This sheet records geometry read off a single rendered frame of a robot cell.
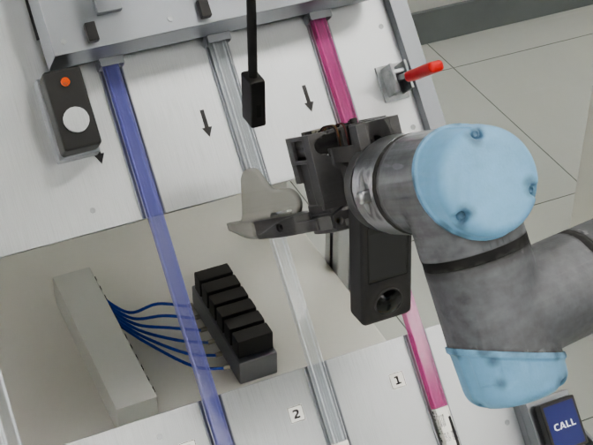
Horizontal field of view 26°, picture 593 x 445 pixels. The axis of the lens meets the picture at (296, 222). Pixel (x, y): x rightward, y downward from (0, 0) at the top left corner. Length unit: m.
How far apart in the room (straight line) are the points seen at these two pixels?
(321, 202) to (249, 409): 0.29
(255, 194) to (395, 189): 0.23
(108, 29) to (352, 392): 0.42
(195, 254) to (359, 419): 0.56
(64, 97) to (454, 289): 0.48
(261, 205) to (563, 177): 2.00
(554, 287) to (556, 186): 2.12
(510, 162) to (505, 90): 2.50
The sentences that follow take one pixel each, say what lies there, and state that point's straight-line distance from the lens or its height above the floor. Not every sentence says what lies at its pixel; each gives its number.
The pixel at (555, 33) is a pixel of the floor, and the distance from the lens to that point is 3.62.
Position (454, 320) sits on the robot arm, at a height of 1.14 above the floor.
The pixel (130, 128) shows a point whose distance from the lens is 1.23.
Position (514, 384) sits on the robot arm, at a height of 1.12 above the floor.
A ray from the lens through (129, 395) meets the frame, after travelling 1.50.
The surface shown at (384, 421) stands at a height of 0.80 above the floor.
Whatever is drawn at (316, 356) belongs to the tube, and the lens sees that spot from 1.24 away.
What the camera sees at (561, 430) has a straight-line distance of 1.31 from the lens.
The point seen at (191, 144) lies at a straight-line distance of 1.25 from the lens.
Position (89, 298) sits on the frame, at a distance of 1.64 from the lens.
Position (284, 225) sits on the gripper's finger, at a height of 1.09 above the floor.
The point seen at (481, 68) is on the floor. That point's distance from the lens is 3.42.
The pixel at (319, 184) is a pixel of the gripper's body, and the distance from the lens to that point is 1.01.
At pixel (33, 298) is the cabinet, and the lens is 1.72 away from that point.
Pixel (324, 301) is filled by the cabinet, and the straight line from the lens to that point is 1.68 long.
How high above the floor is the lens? 1.72
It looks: 37 degrees down
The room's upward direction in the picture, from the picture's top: straight up
